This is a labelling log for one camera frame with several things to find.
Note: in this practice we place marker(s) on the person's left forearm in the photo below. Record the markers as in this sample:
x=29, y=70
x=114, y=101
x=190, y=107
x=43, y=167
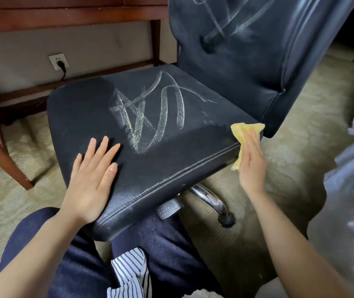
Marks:
x=31, y=260

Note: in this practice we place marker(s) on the person's left hand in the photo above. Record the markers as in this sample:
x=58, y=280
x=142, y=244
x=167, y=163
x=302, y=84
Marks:
x=87, y=195

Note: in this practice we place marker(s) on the person's right forearm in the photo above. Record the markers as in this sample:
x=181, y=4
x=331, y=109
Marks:
x=295, y=254

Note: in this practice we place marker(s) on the blue striped white apron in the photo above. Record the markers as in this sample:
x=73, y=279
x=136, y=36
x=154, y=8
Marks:
x=130, y=266

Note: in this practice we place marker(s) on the small white power socket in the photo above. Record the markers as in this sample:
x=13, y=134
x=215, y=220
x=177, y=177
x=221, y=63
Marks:
x=53, y=58

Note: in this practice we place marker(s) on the person's right hand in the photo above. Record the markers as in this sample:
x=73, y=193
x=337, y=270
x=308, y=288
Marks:
x=253, y=173

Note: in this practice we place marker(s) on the navy dress with white trim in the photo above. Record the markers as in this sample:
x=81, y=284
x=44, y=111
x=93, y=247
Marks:
x=164, y=245

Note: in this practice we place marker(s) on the white bed sheet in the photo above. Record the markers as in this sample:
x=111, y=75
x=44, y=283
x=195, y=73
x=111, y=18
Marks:
x=351, y=214

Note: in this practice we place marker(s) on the red-brown wooden table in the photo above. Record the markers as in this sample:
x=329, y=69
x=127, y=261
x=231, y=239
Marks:
x=40, y=18

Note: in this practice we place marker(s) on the yellow cleaning cloth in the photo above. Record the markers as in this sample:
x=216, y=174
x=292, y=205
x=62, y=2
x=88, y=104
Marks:
x=240, y=130

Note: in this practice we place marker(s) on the black leather chair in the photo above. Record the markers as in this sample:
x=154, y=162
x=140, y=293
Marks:
x=87, y=105

